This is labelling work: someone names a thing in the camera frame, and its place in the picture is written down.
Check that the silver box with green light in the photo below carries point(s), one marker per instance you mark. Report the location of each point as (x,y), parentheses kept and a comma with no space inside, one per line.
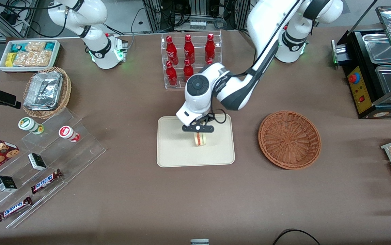
(339,52)

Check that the white rectangular snack bin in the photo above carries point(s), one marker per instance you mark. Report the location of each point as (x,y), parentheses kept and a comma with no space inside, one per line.
(2,66)

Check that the triangular sandwich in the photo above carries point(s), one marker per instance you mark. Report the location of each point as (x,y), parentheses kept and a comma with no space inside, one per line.
(200,139)

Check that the clear cracker bag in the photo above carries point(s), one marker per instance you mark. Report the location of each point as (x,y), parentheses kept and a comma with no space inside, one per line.
(35,46)
(23,58)
(43,58)

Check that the black hot food warmer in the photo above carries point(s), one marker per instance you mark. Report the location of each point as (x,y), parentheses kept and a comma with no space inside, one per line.
(359,90)

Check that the red lid cup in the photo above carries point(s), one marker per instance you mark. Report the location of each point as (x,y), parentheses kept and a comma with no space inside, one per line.
(67,132)

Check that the light oval wicker basket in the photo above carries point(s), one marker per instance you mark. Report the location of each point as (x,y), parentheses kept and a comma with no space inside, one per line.
(66,88)

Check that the clear acrylic bottle rack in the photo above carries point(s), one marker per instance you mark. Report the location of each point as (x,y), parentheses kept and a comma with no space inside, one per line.
(165,85)

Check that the beige plastic tray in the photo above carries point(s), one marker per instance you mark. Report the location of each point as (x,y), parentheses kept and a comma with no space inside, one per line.
(171,153)

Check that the stacked aluminium foil trays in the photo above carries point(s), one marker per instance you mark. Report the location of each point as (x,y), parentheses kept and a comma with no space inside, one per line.
(44,90)

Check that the small black box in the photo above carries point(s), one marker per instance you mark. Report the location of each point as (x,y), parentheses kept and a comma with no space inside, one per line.
(6,183)
(37,161)

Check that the snickers bar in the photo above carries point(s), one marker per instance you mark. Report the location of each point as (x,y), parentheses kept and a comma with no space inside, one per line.
(45,181)
(14,208)

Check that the white power strip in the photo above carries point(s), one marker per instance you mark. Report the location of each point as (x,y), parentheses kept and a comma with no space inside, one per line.
(197,25)

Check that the aluminium frame rack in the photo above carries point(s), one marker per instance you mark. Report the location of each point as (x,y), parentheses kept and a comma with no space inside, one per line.
(156,15)

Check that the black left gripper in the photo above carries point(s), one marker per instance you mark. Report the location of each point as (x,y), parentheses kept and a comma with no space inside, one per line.
(206,118)

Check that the yellow snack packet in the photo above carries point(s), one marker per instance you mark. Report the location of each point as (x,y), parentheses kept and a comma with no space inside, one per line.
(10,59)

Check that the small grey device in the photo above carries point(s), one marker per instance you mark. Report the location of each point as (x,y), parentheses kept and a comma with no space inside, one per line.
(199,242)

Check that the clear acrylic step stand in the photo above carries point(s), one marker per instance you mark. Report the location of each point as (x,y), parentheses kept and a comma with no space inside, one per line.
(79,153)

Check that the teal snack packet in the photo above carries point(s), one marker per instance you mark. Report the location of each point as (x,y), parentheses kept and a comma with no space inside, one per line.
(49,46)
(18,47)

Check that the green lid cup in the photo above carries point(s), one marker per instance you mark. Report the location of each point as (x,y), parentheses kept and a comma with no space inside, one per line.
(28,124)

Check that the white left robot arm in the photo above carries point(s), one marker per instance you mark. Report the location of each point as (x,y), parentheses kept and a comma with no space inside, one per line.
(236,88)

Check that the brown round wicker basket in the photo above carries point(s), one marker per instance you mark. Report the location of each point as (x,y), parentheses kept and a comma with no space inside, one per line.
(289,139)

